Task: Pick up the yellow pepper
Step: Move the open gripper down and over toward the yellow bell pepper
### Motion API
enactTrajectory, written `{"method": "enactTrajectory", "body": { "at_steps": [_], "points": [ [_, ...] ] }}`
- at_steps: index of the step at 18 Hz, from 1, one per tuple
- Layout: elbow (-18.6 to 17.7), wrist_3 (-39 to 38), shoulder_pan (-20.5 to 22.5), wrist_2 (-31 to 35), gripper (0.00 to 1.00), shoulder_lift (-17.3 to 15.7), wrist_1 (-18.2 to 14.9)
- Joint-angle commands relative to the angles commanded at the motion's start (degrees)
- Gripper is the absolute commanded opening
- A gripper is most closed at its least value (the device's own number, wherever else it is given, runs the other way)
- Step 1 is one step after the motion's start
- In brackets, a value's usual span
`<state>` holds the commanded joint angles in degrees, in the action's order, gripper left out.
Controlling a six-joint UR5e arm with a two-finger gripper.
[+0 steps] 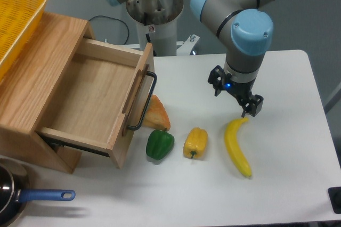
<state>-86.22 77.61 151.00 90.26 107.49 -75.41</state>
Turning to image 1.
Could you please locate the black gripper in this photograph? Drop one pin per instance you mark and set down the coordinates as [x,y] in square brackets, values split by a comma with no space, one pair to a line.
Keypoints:
[251,104]

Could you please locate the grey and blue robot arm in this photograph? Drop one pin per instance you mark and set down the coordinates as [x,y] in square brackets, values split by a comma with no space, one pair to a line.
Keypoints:
[239,25]

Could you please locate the yellow bell pepper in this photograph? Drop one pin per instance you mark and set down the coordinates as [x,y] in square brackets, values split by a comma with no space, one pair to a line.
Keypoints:
[195,143]

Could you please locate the green bell pepper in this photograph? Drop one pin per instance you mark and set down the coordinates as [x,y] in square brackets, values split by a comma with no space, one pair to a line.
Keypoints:
[159,144]

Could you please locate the yellow banana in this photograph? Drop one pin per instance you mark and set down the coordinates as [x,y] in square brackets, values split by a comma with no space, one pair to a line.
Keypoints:
[232,146]

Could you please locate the orange bread slice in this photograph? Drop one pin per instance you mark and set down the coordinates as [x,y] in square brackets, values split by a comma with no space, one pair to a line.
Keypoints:
[156,116]

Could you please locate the open wooden drawer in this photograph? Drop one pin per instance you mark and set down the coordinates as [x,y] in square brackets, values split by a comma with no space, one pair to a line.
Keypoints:
[101,99]

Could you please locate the black corner object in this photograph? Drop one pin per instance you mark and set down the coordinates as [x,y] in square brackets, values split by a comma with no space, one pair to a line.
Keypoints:
[334,196]

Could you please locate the wooden drawer cabinet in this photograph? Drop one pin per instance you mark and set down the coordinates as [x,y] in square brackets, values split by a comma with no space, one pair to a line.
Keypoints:
[28,86]

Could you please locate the yellow plastic basket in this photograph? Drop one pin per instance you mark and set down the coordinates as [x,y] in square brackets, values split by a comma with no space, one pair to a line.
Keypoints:
[19,20]

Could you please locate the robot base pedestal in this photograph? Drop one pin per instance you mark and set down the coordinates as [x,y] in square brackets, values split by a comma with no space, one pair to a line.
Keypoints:
[156,23]

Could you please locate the black pan with blue handle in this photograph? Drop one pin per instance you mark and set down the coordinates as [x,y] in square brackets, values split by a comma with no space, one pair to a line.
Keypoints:
[16,191]

